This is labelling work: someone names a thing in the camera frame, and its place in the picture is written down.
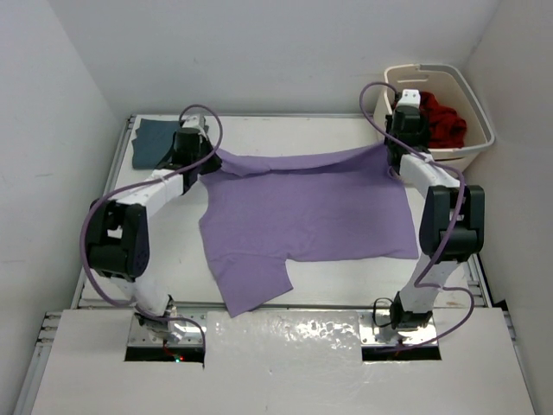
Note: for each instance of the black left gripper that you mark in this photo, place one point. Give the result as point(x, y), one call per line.
point(213, 165)

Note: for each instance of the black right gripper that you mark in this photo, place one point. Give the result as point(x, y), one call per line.
point(390, 118)

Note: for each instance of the blue t shirt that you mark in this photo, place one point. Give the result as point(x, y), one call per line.
point(153, 141)

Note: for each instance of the lavender garment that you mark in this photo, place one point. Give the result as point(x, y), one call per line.
point(263, 211)

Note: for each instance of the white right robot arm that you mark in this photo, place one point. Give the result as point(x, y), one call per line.
point(452, 225)

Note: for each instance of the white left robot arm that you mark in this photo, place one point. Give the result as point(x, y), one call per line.
point(117, 237)

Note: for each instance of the red garment in basket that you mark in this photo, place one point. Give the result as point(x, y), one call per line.
point(447, 128)

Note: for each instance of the cream perforated laundry basket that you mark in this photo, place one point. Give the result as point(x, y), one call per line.
point(450, 89)

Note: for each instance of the white front cover panel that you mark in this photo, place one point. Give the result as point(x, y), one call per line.
point(280, 362)

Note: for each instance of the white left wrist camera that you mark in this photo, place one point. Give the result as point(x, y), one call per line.
point(194, 124)

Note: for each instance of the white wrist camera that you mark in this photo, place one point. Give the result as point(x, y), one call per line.
point(194, 124)
point(409, 97)

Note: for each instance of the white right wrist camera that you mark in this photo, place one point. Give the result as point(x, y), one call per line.
point(409, 97)

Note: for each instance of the aluminium table edge rail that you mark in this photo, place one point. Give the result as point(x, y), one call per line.
point(98, 206)

